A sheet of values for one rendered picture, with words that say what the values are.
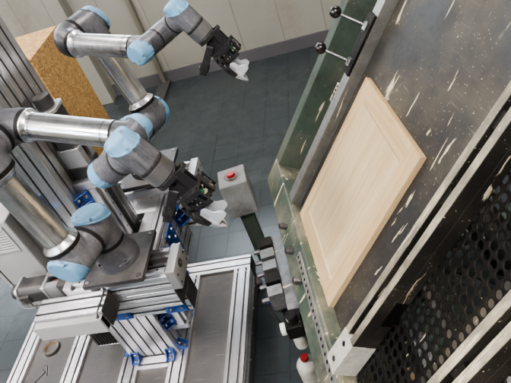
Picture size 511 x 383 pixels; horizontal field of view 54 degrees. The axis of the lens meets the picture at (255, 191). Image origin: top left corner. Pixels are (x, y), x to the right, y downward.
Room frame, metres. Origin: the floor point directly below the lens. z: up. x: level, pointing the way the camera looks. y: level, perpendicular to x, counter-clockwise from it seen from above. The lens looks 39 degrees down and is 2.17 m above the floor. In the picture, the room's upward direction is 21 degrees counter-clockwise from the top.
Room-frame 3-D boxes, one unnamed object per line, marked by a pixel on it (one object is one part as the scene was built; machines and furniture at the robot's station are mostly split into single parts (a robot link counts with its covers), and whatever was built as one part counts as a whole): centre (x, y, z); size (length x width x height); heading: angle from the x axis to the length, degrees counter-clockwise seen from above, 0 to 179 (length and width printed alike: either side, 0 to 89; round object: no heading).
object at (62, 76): (3.36, 1.09, 0.63); 0.50 x 0.42 x 1.25; 165
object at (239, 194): (1.69, 0.07, 0.84); 0.12 x 0.12 x 0.18; 84
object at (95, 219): (1.33, 0.53, 1.20); 0.13 x 0.12 x 0.14; 150
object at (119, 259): (1.34, 0.52, 1.09); 0.15 x 0.15 x 0.10
